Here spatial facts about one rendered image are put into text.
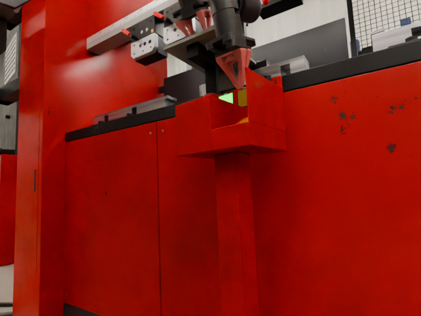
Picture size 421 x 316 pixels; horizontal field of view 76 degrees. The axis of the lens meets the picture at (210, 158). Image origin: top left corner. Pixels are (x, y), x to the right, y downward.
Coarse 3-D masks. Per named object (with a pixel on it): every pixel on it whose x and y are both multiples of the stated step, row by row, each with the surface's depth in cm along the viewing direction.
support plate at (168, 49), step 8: (200, 32) 72; (208, 32) 71; (184, 40) 75; (192, 40) 75; (200, 40) 75; (208, 40) 75; (168, 48) 79; (176, 48) 79; (184, 48) 79; (176, 56) 84; (184, 56) 84; (192, 64) 89; (224, 72) 97
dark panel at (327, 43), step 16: (304, 32) 135; (320, 32) 131; (336, 32) 127; (256, 48) 149; (272, 48) 144; (288, 48) 140; (304, 48) 135; (320, 48) 131; (336, 48) 127; (272, 64) 144; (320, 64) 130; (176, 80) 180; (192, 80) 173; (176, 96) 179; (192, 96) 172
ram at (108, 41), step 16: (96, 0) 142; (112, 0) 134; (128, 0) 128; (144, 0) 122; (176, 0) 111; (96, 16) 141; (112, 16) 134; (144, 16) 121; (96, 32) 140; (112, 32) 133; (96, 48) 143; (112, 48) 144
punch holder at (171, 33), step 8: (168, 8) 113; (176, 8) 110; (168, 16) 112; (168, 24) 112; (192, 24) 105; (200, 24) 111; (168, 32) 111; (176, 32) 109; (168, 40) 111; (176, 40) 109
